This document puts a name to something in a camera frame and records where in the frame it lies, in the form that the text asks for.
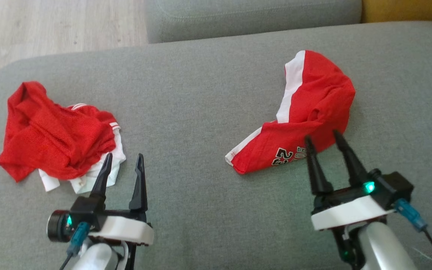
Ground wide yellow sofa backrest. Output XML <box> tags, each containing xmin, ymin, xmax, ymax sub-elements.
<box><xmin>361</xmin><ymin>0</ymin><xmax>432</xmax><ymax>27</ymax></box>

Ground large grey sofa seat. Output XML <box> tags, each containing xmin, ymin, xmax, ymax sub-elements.
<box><xmin>0</xmin><ymin>21</ymin><xmax>432</xmax><ymax>270</ymax></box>

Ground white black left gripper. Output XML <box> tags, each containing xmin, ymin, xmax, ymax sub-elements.
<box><xmin>88</xmin><ymin>153</ymin><xmax>155</xmax><ymax>246</ymax></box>

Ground red shorts with white stripe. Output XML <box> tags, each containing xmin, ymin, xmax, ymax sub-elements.
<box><xmin>225</xmin><ymin>50</ymin><xmax>356</xmax><ymax>175</ymax></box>

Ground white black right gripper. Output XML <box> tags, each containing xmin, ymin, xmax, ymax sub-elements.
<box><xmin>304</xmin><ymin>129</ymin><xmax>395</xmax><ymax>231</ymax></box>

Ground grey sofa seat cushion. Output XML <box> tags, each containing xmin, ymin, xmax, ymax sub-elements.
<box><xmin>144</xmin><ymin>0</ymin><xmax>363</xmax><ymax>44</ymax></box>

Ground red mesh basketball jersey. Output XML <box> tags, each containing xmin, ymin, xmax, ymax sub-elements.
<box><xmin>0</xmin><ymin>81</ymin><xmax>121</xmax><ymax>183</ymax></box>

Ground right cable with blue plug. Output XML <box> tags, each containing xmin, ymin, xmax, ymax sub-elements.
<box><xmin>394</xmin><ymin>198</ymin><xmax>432</xmax><ymax>261</ymax></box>

